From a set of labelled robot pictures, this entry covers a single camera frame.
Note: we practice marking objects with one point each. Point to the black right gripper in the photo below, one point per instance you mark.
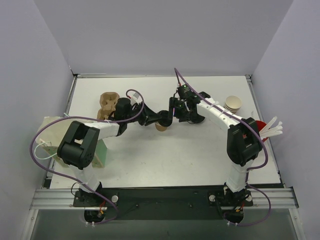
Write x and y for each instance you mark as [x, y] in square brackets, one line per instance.
[171, 107]

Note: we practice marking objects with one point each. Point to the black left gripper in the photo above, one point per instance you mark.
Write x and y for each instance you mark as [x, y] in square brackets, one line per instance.
[145, 117]

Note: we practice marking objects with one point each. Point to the brown paper coffee cup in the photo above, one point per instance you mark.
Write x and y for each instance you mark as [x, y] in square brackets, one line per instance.
[160, 127]

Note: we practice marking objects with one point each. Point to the black plastic cup lid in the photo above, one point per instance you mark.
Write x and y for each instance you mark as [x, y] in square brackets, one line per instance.
[166, 118]

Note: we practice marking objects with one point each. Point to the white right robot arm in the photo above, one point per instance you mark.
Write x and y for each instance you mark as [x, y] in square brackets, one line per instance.
[243, 140]

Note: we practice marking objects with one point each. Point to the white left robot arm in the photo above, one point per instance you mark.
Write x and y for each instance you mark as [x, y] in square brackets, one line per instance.
[78, 146]

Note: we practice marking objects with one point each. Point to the green paper takeout bag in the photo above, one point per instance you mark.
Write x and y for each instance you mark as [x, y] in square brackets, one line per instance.
[52, 136]

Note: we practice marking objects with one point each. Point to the brown pulp cup carrier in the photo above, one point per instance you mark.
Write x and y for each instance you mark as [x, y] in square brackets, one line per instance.
[108, 101]

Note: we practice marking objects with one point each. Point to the stack of brown paper cups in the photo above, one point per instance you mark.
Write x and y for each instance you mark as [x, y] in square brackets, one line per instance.
[233, 104]

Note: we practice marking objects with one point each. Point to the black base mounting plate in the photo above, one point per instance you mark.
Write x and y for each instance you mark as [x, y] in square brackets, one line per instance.
[162, 203]

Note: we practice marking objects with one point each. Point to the red cylindrical straw holder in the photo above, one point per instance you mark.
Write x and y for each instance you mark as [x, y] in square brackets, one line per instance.
[261, 126]

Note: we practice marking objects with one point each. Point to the white wrapped straws bundle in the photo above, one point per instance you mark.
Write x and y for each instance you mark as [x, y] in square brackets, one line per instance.
[270, 130]

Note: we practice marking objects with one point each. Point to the aluminium front rail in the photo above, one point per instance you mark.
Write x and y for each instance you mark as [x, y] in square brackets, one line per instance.
[62, 199]

